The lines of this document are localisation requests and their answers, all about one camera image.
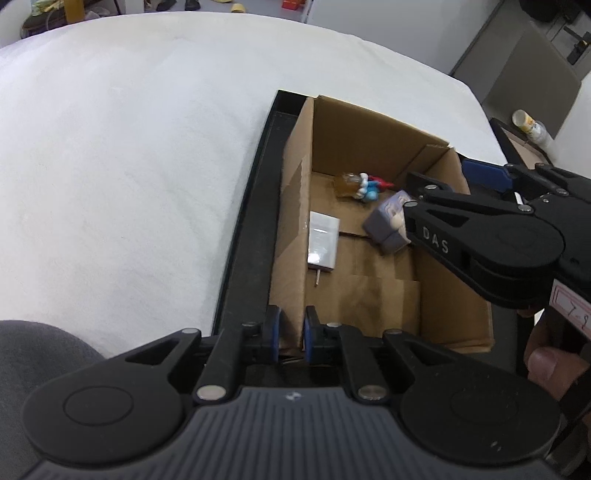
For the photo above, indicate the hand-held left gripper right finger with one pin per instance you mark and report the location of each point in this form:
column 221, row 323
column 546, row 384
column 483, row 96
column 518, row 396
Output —
column 308, row 339

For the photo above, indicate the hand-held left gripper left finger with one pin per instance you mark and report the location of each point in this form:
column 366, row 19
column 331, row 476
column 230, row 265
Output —
column 276, row 334

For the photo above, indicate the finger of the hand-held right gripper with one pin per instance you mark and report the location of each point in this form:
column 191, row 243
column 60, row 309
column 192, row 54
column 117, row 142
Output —
column 418, row 221
column 485, row 173

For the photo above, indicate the grey rabbit cube toy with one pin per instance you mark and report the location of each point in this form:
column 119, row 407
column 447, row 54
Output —
column 383, row 226

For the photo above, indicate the small blue figure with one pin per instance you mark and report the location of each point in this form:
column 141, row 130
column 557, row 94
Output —
column 369, row 190

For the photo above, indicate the white charger plug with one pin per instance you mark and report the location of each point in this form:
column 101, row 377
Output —
column 323, row 240

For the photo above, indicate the brown cardboard box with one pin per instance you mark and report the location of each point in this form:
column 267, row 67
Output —
column 369, row 129

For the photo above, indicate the black tray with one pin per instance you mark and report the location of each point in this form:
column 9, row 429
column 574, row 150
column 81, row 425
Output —
column 258, row 217

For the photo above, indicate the person's right hand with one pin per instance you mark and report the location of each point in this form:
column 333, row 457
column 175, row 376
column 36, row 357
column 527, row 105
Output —
column 547, row 367

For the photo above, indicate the white bottle yellow label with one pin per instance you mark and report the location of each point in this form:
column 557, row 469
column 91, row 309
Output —
column 526, row 122

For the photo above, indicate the black hanging bag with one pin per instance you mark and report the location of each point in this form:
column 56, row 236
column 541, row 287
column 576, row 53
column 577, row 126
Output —
column 545, row 7

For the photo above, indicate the person's grey pants leg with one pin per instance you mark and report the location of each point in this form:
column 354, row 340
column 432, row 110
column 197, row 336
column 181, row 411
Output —
column 41, row 350

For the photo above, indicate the orange box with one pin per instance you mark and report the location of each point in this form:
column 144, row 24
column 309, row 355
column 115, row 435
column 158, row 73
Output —
column 293, row 3

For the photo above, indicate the yellow slipper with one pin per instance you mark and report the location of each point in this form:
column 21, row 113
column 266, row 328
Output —
column 238, row 7

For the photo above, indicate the black slipper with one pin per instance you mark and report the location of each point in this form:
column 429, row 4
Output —
column 192, row 4
column 165, row 4

